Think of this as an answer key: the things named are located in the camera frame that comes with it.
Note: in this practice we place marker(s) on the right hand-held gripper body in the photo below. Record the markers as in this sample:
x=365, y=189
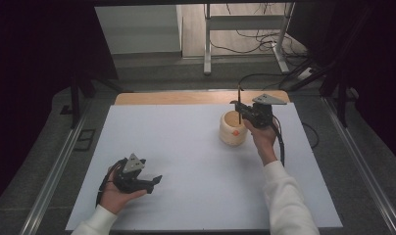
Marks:
x=263, y=116

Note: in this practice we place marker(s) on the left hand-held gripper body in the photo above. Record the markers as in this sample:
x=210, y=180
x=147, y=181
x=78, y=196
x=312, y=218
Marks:
x=129, y=176

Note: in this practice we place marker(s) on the dark pen with gold tip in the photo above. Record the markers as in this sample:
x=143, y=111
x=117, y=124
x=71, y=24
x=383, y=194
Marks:
x=239, y=98

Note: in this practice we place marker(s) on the cream round pen holder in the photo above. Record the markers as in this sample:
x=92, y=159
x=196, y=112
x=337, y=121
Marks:
x=230, y=132

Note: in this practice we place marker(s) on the person's right hand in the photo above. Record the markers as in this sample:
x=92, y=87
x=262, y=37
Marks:
x=264, y=140

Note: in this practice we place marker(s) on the person's left hand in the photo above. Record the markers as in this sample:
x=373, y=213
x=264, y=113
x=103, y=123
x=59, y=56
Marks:
x=116, y=199

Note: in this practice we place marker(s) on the white table cover sheet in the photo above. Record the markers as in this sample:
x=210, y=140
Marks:
x=192, y=156

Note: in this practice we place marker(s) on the white power strip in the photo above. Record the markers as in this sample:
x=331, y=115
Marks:
x=305, y=73

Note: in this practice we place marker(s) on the black metal stand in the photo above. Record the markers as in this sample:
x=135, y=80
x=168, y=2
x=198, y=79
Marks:
x=75, y=104
x=342, y=104

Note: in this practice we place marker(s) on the dark curtain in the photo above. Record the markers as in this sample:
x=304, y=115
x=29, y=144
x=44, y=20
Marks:
x=382, y=65
x=29, y=81

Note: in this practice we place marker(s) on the white cabinet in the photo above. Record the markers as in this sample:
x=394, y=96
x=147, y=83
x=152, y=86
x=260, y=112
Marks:
x=137, y=29

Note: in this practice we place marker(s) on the black frame on floor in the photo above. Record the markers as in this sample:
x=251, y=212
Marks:
x=85, y=140

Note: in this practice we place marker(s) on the white metal stand frame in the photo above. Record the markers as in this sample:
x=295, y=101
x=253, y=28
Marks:
x=207, y=42

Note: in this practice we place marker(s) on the metal floor rail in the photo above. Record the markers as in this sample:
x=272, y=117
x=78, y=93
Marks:
x=359, y=163
x=55, y=169

